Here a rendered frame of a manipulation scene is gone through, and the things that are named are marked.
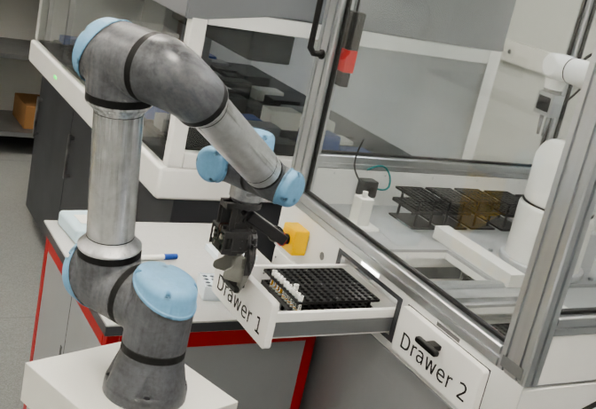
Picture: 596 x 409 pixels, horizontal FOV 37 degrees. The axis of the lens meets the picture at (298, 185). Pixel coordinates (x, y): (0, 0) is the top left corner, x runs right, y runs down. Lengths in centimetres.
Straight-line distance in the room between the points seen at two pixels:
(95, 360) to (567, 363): 91
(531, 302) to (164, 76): 82
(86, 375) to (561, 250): 90
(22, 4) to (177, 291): 454
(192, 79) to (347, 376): 108
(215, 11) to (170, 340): 131
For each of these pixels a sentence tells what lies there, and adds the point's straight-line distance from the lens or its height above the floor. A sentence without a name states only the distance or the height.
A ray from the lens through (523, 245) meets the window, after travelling 179.
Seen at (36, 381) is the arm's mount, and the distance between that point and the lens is 169.
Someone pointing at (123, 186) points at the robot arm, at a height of 120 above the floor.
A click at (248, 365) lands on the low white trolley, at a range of 227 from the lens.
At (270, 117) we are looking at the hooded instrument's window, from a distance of 283.
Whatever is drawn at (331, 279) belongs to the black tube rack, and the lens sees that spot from 214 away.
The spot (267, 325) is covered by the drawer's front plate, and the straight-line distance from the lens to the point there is 190.
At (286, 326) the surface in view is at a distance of 194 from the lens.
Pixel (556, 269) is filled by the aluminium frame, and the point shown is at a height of 119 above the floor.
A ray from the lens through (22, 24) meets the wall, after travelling 598.
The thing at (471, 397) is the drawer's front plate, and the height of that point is 86.
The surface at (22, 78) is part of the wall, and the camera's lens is 605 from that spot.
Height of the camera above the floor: 169
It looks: 16 degrees down
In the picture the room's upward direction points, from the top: 12 degrees clockwise
